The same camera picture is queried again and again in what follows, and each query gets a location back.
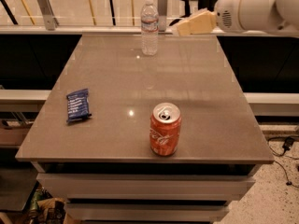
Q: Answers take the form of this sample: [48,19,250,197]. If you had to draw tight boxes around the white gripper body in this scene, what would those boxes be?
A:
[214,0,244,33]

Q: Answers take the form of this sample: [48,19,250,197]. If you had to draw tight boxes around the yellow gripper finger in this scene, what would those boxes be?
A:
[177,10,216,35]

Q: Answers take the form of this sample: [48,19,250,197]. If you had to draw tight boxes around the clear plastic water bottle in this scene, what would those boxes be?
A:
[140,0,159,56]

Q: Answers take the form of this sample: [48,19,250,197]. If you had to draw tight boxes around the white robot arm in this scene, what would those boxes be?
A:
[172,0,299,37]

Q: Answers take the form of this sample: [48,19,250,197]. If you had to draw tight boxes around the blue rxbar wrapper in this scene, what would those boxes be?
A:
[66,89,92,122]

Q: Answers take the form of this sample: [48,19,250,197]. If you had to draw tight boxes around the orange coca-cola can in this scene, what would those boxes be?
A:
[149,103,181,156]

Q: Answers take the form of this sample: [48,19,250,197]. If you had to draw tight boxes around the glass railing with metal brackets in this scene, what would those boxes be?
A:
[0,0,219,33]

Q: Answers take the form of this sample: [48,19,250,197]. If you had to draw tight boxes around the grey drawer cabinet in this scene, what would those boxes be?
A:
[34,161,260,224]

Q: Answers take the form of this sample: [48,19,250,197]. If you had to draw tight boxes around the clutter boxes on floor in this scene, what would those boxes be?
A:
[0,187,80,224]

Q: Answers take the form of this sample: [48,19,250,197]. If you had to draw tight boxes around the black power adapter cable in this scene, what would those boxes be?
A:
[266,135,299,189]

